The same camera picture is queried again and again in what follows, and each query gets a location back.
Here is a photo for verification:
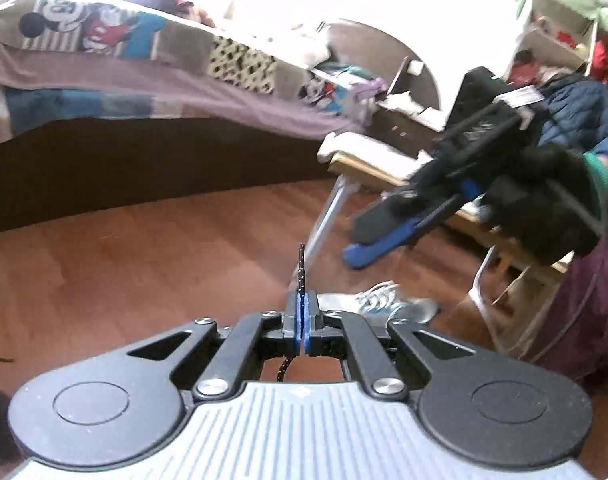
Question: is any person's right hand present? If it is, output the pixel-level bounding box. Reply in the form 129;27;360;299
484;142;607;266

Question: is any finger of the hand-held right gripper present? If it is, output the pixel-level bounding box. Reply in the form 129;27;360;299
343;180;484;267
351;187;425;248

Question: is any pile of clothes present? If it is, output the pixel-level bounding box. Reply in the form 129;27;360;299
299;60;385;126

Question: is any black speckled shoelace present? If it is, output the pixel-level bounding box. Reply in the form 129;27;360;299
274;242;309;385

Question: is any person's maroon trouser leg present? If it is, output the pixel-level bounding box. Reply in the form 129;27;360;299
534;230;608;391

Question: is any white blue sneaker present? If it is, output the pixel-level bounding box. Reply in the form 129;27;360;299
316;280;442;326

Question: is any printed cartoon blanket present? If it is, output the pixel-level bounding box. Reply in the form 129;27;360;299
0;0;385;126

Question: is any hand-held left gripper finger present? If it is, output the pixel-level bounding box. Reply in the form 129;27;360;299
125;291;305;402
304;291;477;402

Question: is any dark wooden bed frame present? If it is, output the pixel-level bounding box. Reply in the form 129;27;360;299
0;110;365;236

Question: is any purple bed sheet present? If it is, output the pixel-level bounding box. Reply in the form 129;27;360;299
0;45;369;141

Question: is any blue puffer jacket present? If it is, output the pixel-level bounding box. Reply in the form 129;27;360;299
534;72;608;151

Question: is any white shelf with green cloth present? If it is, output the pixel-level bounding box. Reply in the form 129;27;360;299
498;0;608;86

